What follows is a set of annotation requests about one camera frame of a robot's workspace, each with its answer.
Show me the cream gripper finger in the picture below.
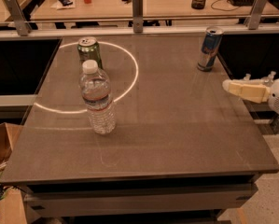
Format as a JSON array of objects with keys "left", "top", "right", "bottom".
[
  {"left": 222, "top": 79, "right": 270, "bottom": 104},
  {"left": 236, "top": 77, "right": 273, "bottom": 87}
]

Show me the blue silver redbull can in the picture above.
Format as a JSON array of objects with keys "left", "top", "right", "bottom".
[{"left": 197, "top": 26, "right": 224, "bottom": 72}]

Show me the small clear bottle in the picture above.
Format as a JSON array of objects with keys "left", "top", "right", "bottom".
[{"left": 243, "top": 74, "right": 251, "bottom": 81}]

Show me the clear plastic water bottle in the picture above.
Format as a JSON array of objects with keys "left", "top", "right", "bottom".
[{"left": 79, "top": 60, "right": 116, "bottom": 134}]

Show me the green soda can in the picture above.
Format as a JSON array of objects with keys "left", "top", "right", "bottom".
[{"left": 77, "top": 36, "right": 103, "bottom": 68}]

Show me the brown cardboard box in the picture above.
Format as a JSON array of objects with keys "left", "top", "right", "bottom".
[{"left": 0, "top": 123, "right": 22, "bottom": 170}]

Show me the right metal rail bracket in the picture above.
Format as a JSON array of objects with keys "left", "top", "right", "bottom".
[{"left": 244, "top": 0, "right": 268, "bottom": 30}]

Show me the metal rail bracket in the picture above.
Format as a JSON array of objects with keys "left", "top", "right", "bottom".
[
  {"left": 244, "top": 0, "right": 268, "bottom": 30},
  {"left": 133, "top": 0, "right": 143, "bottom": 33},
  {"left": 4, "top": 0, "right": 31, "bottom": 36}
]

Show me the horizontal metal rail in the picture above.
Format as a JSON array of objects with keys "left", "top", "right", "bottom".
[{"left": 0, "top": 14, "right": 279, "bottom": 26}]

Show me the black cable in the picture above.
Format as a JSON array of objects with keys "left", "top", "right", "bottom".
[{"left": 210, "top": 0, "right": 241, "bottom": 12}]

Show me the middle metal rail bracket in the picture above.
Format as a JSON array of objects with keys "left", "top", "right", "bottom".
[{"left": 133, "top": 0, "right": 143, "bottom": 33}]

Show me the left metal rail bracket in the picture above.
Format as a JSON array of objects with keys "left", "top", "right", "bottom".
[{"left": 4, "top": 0, "right": 31, "bottom": 36}]

